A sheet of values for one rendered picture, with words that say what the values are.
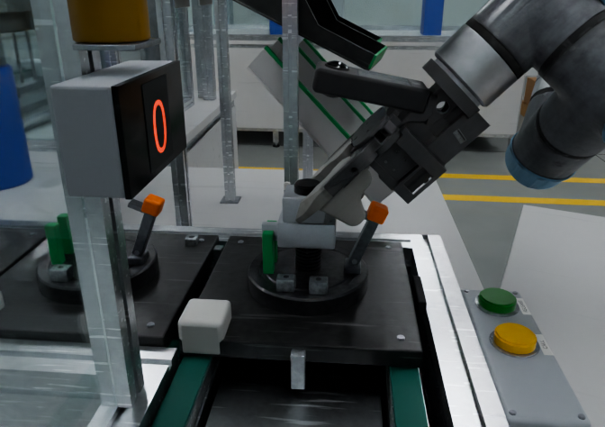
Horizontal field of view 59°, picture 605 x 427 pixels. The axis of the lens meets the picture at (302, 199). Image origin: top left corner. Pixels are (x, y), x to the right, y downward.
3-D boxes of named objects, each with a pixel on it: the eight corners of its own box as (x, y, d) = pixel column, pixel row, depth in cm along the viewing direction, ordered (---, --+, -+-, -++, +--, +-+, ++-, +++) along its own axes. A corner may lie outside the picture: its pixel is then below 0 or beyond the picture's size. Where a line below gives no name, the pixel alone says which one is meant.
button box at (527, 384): (511, 332, 66) (519, 288, 63) (580, 477, 46) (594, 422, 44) (454, 330, 66) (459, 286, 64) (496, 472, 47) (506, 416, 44)
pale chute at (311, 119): (385, 178, 92) (405, 163, 90) (374, 207, 80) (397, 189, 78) (273, 57, 90) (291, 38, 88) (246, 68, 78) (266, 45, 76)
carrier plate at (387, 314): (401, 254, 74) (401, 240, 73) (421, 368, 52) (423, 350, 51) (230, 248, 76) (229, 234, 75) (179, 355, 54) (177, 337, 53)
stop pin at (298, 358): (305, 382, 54) (305, 349, 52) (304, 390, 52) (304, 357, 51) (292, 381, 54) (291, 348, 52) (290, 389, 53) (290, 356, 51)
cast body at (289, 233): (336, 232, 63) (337, 177, 60) (335, 249, 59) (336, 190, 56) (265, 231, 64) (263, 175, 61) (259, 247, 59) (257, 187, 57)
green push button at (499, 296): (509, 302, 62) (511, 287, 62) (519, 322, 59) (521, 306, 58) (474, 301, 63) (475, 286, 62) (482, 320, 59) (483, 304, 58)
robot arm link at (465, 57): (473, 26, 48) (456, 21, 55) (433, 63, 49) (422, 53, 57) (527, 86, 49) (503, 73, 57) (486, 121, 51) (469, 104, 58)
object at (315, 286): (328, 287, 58) (328, 276, 58) (327, 295, 57) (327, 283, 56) (309, 286, 58) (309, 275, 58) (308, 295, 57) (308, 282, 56)
